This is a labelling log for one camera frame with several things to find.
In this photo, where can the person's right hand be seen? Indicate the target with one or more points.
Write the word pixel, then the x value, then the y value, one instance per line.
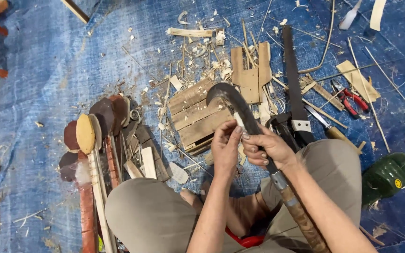
pixel 271 149

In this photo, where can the person's left hand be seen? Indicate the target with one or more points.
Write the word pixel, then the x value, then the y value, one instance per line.
pixel 223 147

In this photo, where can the small white wood piece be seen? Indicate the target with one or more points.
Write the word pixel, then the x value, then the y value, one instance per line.
pixel 238 118

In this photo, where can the small wooden pallet block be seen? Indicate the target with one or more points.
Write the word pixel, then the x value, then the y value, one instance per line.
pixel 197 114

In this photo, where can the white paper scrap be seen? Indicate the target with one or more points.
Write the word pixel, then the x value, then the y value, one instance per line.
pixel 179 173

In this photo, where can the person's foot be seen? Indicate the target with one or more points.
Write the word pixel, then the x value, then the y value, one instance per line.
pixel 237 210

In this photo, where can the person's right leg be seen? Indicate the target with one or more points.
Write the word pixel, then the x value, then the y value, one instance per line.
pixel 332 175

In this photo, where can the person's leg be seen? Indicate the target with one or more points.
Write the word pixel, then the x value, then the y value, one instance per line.
pixel 332 175
pixel 146 218

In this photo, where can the dark wooden plank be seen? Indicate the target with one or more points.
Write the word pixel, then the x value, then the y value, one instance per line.
pixel 151 147

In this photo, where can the notched flat wooden board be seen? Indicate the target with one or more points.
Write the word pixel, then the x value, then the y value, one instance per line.
pixel 250 79

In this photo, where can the black hand saw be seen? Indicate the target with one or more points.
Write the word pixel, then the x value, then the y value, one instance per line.
pixel 294 77

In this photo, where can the short white wood strip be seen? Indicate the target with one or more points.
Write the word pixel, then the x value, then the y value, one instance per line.
pixel 132 169
pixel 149 163

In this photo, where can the narrow brown wood strip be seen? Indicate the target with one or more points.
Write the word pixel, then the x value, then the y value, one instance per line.
pixel 325 93

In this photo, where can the pile of wood shavings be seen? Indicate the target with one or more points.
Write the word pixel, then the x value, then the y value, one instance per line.
pixel 209 58

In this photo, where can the red plastic object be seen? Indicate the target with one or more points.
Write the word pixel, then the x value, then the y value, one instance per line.
pixel 246 240

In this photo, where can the person's left leg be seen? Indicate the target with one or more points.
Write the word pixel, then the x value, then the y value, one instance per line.
pixel 146 218

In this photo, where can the flat tan wood piece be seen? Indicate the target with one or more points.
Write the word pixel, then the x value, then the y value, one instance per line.
pixel 357 80

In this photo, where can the brown headed wooden piece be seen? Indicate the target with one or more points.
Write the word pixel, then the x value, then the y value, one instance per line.
pixel 120 109

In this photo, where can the thin bamboo stick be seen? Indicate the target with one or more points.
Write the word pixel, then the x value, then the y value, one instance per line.
pixel 367 95
pixel 392 82

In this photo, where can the bent cane strip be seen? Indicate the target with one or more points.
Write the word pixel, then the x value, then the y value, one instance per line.
pixel 325 45

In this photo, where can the green plastic object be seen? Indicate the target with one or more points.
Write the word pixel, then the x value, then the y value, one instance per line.
pixel 385 177

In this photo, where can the split pale wood stick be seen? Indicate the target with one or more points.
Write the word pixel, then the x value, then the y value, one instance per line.
pixel 190 32

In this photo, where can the yellow headed wooden piece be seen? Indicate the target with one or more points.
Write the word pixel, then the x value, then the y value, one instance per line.
pixel 85 133

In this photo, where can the dark headed red wooden piece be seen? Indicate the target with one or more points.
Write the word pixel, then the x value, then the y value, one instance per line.
pixel 87 207

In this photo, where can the white plastic bottle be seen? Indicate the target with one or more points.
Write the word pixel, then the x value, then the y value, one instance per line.
pixel 349 17

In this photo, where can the dark round wooden head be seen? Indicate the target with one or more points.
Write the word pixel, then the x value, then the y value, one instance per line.
pixel 67 167

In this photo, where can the pale wood strip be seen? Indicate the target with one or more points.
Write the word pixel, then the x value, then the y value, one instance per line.
pixel 377 14

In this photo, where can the blue tarpaulin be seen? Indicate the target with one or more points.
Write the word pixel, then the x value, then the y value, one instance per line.
pixel 47 88

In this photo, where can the wooden batten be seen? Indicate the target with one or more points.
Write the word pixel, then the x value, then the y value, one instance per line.
pixel 76 11

